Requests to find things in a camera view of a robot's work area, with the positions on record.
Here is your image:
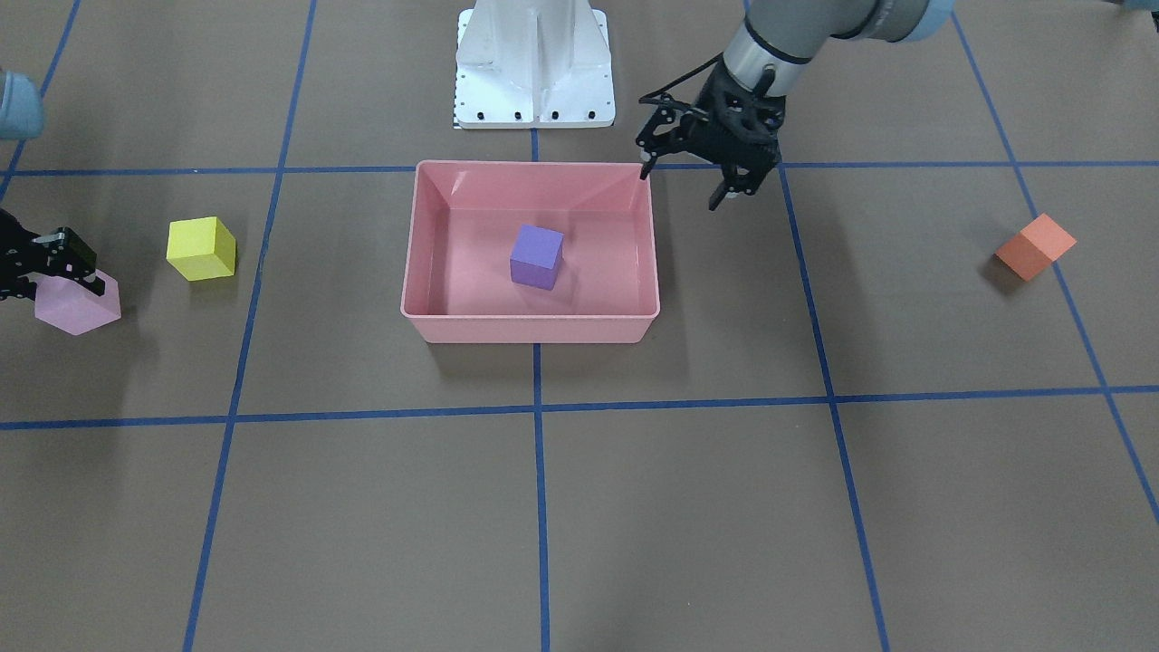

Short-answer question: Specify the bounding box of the purple foam block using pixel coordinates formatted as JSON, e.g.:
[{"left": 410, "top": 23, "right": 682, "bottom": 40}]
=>
[{"left": 509, "top": 225, "right": 566, "bottom": 292}]

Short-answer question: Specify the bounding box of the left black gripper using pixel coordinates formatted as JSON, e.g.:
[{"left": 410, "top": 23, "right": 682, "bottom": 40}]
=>
[{"left": 635, "top": 63, "right": 787, "bottom": 211}]

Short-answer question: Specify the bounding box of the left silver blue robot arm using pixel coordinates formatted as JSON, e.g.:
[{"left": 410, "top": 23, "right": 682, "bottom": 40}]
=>
[{"left": 635, "top": 1, "right": 953, "bottom": 210}]

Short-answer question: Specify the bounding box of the yellow foam block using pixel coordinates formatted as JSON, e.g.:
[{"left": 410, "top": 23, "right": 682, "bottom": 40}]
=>
[{"left": 166, "top": 217, "right": 236, "bottom": 283}]

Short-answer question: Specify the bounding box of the orange foam block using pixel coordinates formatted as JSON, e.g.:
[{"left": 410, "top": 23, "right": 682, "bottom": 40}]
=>
[{"left": 996, "top": 212, "right": 1077, "bottom": 283}]

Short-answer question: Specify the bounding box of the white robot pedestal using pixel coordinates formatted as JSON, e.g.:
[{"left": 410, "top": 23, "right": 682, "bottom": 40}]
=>
[{"left": 453, "top": 1, "right": 617, "bottom": 129}]

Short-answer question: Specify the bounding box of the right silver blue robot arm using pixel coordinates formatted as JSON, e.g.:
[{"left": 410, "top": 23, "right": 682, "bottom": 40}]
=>
[{"left": 1, "top": 69, "right": 105, "bottom": 301}]

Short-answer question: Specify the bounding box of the pink foam block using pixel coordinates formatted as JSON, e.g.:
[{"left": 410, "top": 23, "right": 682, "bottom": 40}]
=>
[{"left": 34, "top": 271, "right": 121, "bottom": 335}]

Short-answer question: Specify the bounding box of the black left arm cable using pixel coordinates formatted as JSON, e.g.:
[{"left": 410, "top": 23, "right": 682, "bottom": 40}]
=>
[{"left": 639, "top": 54, "right": 726, "bottom": 110}]

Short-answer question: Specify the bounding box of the pink plastic bin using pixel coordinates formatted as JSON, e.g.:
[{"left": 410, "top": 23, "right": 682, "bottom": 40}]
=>
[{"left": 400, "top": 160, "right": 661, "bottom": 345}]

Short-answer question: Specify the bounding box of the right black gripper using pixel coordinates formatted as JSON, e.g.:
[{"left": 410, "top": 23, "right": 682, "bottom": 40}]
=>
[{"left": 1, "top": 210, "right": 105, "bottom": 302}]

